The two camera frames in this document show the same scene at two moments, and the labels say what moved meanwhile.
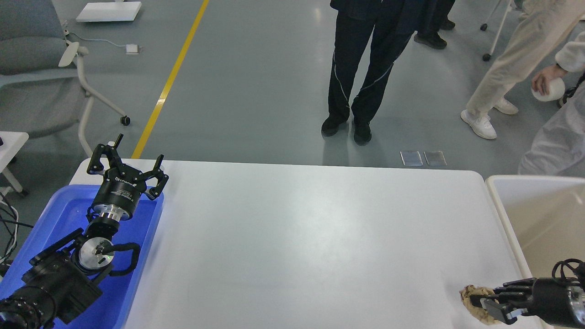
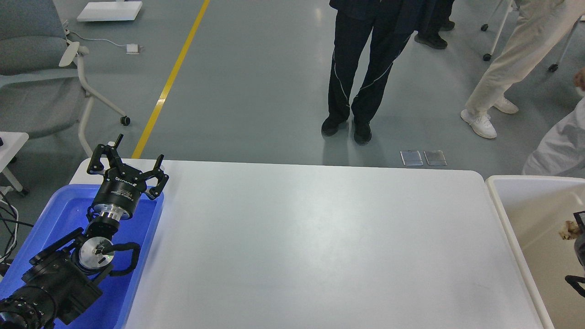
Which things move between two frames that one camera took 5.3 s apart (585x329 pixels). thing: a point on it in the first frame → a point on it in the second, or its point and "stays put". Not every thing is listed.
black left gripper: (122, 187) stays put
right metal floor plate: (434, 157) stays put
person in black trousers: (369, 35) stays put
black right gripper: (550, 301) → (579, 245)
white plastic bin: (546, 216) stays put
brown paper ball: (481, 313) → (570, 231)
